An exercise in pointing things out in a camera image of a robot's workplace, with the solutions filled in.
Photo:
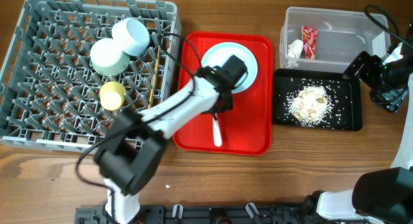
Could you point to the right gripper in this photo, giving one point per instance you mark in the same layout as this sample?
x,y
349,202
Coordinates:
x,y
390,100

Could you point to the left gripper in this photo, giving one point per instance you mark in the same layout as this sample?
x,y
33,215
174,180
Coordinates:
x,y
228,106

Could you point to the white round plate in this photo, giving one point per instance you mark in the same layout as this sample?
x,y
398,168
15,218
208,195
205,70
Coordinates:
x,y
219,54

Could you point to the white plastic fork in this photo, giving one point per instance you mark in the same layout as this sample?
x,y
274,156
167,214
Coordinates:
x,y
217,137

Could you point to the wooden chopstick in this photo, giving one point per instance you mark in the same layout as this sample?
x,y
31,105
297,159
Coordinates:
x,y
154,78

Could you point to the white napkin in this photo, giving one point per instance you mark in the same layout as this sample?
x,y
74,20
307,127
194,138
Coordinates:
x,y
295,48

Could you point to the red snack wrapper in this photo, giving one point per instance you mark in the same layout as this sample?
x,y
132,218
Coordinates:
x,y
309,38

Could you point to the light blue bowl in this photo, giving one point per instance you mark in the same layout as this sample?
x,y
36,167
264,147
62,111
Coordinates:
x,y
131,35

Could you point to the yellow cup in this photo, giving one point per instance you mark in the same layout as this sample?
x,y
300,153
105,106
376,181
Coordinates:
x,y
111,95

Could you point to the green bowl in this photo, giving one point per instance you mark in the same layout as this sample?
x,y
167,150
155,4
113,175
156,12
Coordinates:
x,y
107,57

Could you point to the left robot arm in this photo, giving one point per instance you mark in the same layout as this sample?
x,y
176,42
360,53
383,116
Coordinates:
x,y
129,156

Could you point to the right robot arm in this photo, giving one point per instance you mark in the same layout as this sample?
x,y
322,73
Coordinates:
x,y
383,196

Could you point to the grey dishwasher rack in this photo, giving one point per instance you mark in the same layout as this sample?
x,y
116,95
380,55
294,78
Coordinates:
x,y
49,89

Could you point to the white label sticker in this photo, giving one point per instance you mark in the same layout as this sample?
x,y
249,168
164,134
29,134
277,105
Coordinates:
x,y
379,45

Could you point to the red plastic tray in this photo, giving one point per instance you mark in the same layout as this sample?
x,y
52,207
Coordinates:
x,y
247,128

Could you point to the black plastic tray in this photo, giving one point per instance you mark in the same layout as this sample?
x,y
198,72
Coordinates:
x,y
344,90

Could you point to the clear plastic bin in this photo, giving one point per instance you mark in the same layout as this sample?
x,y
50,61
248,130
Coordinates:
x,y
341,36

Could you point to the rice and food scraps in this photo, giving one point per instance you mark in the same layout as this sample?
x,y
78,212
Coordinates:
x,y
309,106

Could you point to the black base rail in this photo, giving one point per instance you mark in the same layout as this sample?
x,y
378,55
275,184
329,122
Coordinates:
x,y
247,214

